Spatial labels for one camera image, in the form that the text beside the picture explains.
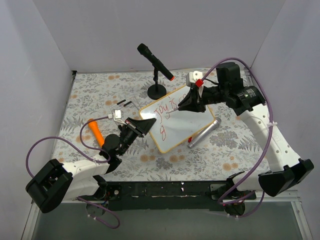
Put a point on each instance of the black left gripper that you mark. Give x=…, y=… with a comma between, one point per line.
x=136, y=127

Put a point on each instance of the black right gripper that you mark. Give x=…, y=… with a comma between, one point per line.
x=199, y=98

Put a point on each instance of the red whiteboard marker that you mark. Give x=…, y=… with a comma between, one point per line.
x=172, y=111

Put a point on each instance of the yellow framed whiteboard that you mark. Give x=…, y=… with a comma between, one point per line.
x=172, y=129

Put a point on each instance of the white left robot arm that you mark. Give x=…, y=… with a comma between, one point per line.
x=57, y=182

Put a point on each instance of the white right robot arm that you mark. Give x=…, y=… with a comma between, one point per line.
x=279, y=168

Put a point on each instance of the silver microphone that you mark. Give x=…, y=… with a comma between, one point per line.
x=205, y=132

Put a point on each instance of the black round microphone stand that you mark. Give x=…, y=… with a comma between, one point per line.
x=156, y=91

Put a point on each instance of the floral patterned table mat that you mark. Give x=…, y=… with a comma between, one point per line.
x=226, y=151

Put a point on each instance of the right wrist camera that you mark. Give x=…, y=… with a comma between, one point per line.
x=194, y=78

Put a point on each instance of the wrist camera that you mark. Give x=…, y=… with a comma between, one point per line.
x=116, y=116
x=194, y=78

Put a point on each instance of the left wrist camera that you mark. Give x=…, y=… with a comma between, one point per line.
x=116, y=116

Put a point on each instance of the wire whiteboard easel stand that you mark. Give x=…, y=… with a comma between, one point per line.
x=128, y=105

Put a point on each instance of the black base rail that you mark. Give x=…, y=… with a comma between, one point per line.
x=163, y=195

